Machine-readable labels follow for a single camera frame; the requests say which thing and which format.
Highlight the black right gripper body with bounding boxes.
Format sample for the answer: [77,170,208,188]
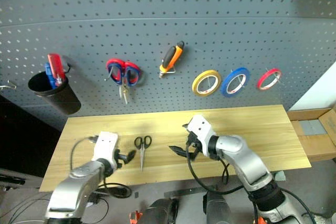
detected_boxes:
[185,131,203,161]

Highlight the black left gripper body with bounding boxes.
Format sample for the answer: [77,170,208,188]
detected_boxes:
[114,148,129,169]

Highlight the yellow tape roll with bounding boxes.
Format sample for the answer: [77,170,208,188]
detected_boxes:
[192,70,222,97]

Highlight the blue tape roll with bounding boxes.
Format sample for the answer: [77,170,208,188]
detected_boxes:
[220,67,251,98]

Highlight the red tape roll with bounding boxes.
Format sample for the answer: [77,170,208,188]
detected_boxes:
[257,68,282,91]

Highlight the grey metal pegboard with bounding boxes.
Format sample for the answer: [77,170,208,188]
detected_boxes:
[0,0,336,132]

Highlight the silver pegboard hook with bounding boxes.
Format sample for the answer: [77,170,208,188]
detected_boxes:
[0,80,17,90]

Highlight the dark rounded shape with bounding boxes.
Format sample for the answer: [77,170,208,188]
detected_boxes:
[143,198,180,224]
[202,190,233,224]

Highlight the red and blue scissors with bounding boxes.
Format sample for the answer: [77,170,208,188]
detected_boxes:
[105,58,143,105]

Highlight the black hanging cup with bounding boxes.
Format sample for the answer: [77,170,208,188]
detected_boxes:
[27,71,82,115]

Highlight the blue utility knife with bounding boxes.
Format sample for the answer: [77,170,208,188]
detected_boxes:
[44,62,58,90]

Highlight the brown cardboard box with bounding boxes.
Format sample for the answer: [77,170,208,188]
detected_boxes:
[287,108,336,163]

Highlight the black handled scissors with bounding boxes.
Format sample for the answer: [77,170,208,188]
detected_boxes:
[134,135,153,172]

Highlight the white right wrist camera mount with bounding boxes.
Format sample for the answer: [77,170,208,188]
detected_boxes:
[187,114,217,154]

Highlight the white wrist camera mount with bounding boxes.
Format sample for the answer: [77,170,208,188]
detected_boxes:
[187,114,217,154]
[91,131,119,169]

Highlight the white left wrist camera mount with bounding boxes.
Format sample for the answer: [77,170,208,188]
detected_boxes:
[91,131,119,169]

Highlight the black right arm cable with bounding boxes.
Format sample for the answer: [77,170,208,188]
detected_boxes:
[185,136,246,194]

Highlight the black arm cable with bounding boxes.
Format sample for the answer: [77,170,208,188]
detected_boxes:
[185,136,246,194]
[69,135,98,170]

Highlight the black cable loop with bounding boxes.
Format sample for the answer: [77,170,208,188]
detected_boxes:
[90,176,132,199]

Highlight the grey metal bracket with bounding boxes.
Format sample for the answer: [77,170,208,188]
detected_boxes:
[163,185,219,198]

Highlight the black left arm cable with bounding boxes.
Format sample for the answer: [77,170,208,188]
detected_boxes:
[69,135,98,170]

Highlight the silver wire tool hook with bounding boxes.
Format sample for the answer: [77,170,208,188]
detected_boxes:
[159,66,177,79]

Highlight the orange and black handled tool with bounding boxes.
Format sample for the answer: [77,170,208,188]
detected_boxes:
[159,40,185,78]

